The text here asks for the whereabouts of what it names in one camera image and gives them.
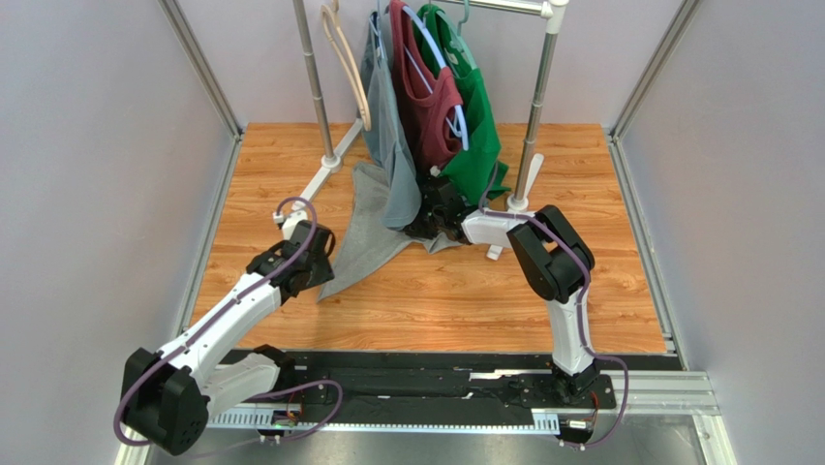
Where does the light blue hanger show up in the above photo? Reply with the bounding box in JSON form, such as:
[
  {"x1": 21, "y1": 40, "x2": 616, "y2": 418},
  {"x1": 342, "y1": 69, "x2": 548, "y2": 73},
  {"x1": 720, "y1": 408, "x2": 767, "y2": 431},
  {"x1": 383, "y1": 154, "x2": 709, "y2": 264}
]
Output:
[{"x1": 376, "y1": 4, "x2": 469, "y2": 150}]

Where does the blue-grey hanging shirt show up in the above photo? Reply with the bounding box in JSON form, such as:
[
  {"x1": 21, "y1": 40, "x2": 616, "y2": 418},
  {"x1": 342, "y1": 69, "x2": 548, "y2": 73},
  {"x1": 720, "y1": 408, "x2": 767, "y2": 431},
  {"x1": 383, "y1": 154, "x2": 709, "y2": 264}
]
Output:
[{"x1": 359, "y1": 11, "x2": 421, "y2": 231}]

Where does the maroon hanging shirt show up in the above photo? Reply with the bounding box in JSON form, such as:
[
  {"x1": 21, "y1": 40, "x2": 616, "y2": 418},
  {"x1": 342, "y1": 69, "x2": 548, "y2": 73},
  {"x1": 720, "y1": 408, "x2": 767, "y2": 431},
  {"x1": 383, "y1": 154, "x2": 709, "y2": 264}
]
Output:
[{"x1": 388, "y1": 1, "x2": 464, "y2": 175}]

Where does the light grey cloth napkin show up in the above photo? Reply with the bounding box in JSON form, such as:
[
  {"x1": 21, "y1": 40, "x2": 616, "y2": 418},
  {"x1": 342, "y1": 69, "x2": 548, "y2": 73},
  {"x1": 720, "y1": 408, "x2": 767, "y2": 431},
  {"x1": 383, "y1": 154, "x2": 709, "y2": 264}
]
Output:
[{"x1": 318, "y1": 162, "x2": 460, "y2": 301}]

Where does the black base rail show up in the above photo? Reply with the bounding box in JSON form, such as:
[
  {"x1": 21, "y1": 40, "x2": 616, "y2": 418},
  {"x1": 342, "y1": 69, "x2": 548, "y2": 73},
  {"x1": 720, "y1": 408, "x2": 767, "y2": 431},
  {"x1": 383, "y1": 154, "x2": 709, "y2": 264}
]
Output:
[{"x1": 170, "y1": 350, "x2": 685, "y2": 428}]

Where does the green hanging shirt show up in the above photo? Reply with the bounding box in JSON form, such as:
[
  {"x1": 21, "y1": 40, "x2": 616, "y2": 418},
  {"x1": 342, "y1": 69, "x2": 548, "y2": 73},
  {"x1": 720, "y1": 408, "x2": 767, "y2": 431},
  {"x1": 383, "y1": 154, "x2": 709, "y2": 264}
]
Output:
[{"x1": 417, "y1": 4, "x2": 510, "y2": 205}]

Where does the wooden hanger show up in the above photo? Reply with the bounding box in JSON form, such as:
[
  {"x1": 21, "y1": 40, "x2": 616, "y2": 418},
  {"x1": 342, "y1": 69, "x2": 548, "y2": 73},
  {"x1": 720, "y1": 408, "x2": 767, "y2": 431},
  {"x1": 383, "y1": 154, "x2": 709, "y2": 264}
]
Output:
[{"x1": 321, "y1": 0, "x2": 372, "y2": 131}]

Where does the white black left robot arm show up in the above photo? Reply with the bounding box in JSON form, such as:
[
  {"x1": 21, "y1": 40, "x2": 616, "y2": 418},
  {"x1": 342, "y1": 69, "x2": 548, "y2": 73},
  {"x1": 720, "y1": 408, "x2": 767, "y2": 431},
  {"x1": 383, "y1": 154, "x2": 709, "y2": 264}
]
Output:
[{"x1": 113, "y1": 220, "x2": 335, "y2": 455}]

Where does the white clothes rack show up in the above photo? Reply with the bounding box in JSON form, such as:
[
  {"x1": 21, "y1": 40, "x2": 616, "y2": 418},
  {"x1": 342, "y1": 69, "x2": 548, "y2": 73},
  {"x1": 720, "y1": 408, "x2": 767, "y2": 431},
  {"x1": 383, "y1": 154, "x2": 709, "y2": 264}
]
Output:
[{"x1": 321, "y1": 1, "x2": 566, "y2": 260}]

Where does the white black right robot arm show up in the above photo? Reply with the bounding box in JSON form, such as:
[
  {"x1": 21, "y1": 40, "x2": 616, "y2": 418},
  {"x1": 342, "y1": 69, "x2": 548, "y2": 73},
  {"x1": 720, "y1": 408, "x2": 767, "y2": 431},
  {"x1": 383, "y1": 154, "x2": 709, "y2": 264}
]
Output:
[{"x1": 405, "y1": 177, "x2": 598, "y2": 395}]

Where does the teal green hanger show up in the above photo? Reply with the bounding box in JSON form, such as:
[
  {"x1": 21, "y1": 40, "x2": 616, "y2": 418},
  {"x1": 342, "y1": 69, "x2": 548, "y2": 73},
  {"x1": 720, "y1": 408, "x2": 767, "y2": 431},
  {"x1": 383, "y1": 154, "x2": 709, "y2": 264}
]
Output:
[{"x1": 423, "y1": 1, "x2": 478, "y2": 76}]

